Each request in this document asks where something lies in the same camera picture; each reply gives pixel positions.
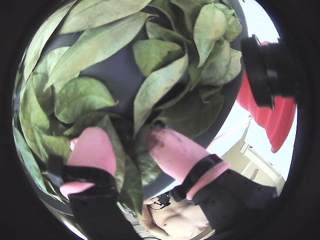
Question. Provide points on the pink-tipped gripper finger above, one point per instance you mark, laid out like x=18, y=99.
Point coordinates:
x=182, y=157
x=92, y=150

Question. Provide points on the grey round bowl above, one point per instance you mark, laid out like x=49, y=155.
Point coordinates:
x=117, y=75

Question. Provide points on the red collapsible cup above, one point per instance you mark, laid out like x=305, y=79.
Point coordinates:
x=280, y=120

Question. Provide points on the green leaf pile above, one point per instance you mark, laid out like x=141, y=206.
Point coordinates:
x=82, y=97

